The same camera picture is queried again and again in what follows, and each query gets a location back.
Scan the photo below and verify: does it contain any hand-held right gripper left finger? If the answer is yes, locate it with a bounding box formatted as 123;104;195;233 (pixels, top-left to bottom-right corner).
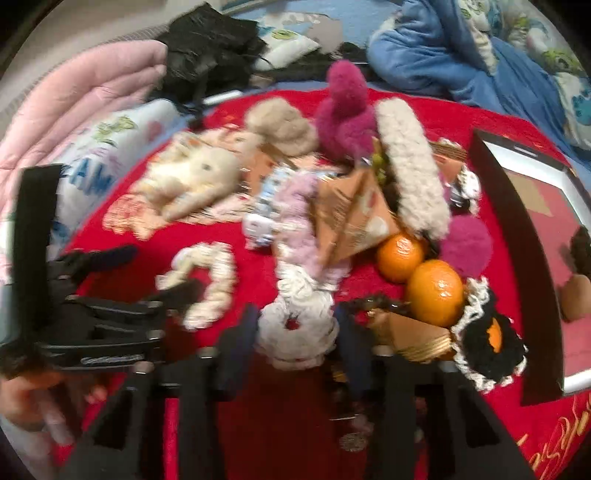
58;305;262;480

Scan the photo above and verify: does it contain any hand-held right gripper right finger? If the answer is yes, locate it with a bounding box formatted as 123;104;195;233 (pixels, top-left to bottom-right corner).
333;302;539;480

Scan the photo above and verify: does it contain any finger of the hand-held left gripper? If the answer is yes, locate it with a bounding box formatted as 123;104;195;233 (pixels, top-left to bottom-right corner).
55;244;140;292
46;278;205;371

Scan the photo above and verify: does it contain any cream knitted scrunchie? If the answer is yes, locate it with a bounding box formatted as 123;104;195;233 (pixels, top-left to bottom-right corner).
157;242;238;330

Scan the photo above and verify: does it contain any black hair claw clip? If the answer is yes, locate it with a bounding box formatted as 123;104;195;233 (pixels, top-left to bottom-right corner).
344;295;411;320

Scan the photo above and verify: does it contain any white knitted scrunchie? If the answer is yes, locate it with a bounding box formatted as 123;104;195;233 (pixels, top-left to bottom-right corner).
256;263;340;370

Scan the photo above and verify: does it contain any cream plush rabbit toy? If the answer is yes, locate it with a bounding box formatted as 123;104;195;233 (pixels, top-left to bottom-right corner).
131;131;259;224

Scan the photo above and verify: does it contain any pink knitted scrunchie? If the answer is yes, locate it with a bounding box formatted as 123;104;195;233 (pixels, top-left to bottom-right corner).
272;175;352;278

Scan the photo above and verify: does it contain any black box white interior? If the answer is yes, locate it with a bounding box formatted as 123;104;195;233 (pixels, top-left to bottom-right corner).
468;129;591;407

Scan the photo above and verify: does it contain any person's left forearm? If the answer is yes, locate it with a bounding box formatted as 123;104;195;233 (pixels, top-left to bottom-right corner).
0;415;63;480

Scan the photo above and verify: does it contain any person's left hand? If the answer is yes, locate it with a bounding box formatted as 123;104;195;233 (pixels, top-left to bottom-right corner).
0;364;109;444

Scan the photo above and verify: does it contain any gold brown snack packet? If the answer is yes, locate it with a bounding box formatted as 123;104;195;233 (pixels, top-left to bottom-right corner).
369;309;455;365

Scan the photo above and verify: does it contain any red printed quilted cloth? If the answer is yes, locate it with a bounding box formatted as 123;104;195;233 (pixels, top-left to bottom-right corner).
55;88;591;480

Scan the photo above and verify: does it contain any white cat hair clip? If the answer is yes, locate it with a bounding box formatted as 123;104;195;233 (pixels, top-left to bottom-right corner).
242;212;278;250

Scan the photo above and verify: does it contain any orange mandarin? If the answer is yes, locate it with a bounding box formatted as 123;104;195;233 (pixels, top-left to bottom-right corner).
485;318;505;352
376;233;426;283
406;259;465;328

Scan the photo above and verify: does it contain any white lettered pillow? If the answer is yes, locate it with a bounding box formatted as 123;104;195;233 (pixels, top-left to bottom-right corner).
46;99;181;259

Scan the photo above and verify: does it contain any pink quilt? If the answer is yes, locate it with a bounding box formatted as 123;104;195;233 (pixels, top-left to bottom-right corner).
0;39;169;185

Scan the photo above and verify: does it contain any black scrunchie white lace trim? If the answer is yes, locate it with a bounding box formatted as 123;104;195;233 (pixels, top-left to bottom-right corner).
450;277;527;393

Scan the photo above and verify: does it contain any blue white small packet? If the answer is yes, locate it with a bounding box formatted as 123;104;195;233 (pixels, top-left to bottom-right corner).
254;168;296;213

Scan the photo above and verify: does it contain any orange triangular snack packet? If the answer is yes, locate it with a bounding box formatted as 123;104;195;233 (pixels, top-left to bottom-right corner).
314;168;402;268
429;141;469;176
240;143;296;195

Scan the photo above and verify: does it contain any magenta plush pompom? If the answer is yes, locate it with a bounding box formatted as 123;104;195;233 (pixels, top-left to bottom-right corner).
438;216;494;278

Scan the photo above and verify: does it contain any white tube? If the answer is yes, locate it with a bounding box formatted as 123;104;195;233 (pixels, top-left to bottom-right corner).
203;90;252;107

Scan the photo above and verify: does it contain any tan plush hair clip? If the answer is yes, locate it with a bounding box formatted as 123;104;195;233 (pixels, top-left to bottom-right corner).
245;97;317;155

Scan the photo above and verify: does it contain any brown lace scrunchie with cat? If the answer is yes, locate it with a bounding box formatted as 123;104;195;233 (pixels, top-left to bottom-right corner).
443;138;483;217

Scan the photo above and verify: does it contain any cream fuzzy hair claw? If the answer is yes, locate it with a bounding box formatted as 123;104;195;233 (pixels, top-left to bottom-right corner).
375;98;452;241

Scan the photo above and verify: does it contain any brown plush hair clip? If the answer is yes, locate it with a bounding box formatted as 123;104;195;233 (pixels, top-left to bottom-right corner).
558;272;591;321

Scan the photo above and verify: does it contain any black plastic bag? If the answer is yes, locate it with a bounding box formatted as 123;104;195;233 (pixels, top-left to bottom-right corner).
157;2;266;102

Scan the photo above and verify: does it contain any magenta plush hair clip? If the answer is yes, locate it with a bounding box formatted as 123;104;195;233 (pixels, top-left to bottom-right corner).
314;60;379;162

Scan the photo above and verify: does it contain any black garment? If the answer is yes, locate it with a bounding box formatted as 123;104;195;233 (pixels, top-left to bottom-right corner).
252;41;370;88

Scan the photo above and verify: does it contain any small monster print pillow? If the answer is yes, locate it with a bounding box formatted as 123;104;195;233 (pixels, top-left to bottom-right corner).
254;14;321;72

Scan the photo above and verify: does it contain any blue cartoon print blanket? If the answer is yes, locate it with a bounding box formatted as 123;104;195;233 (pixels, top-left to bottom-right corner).
367;0;591;162

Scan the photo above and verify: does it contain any blue bed sheet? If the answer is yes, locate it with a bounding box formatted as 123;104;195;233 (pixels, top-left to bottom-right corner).
226;0;416;93

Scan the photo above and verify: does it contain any green beaded hair tie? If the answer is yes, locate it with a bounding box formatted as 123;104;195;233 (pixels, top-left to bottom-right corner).
369;138;392;185

